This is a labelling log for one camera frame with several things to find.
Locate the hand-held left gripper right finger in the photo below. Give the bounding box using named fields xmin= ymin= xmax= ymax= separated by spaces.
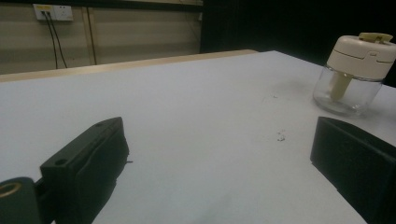
xmin=309 ymin=116 xmax=396 ymax=224

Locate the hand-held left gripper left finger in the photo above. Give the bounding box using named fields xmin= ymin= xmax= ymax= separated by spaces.
xmin=39 ymin=117 xmax=131 ymax=224

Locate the pale yellow jar spoon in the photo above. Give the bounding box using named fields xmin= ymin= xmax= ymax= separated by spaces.
xmin=330 ymin=32 xmax=394 ymax=101

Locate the glass jar with cream lid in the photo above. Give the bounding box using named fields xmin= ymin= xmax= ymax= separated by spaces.
xmin=312 ymin=32 xmax=396 ymax=118

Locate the white topped wooden table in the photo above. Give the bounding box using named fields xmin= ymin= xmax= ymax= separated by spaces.
xmin=0 ymin=49 xmax=396 ymax=224

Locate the black curtain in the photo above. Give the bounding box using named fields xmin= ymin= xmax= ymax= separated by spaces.
xmin=199 ymin=0 xmax=396 ymax=89

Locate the black wall cable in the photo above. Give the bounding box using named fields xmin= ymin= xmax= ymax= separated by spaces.
xmin=47 ymin=11 xmax=69 ymax=69
xmin=43 ymin=11 xmax=59 ymax=70

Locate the wooden wall strip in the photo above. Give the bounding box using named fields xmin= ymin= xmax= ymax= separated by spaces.
xmin=81 ymin=7 xmax=98 ymax=66

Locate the white wall socket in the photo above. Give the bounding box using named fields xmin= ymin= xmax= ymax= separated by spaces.
xmin=32 ymin=3 xmax=75 ymax=22

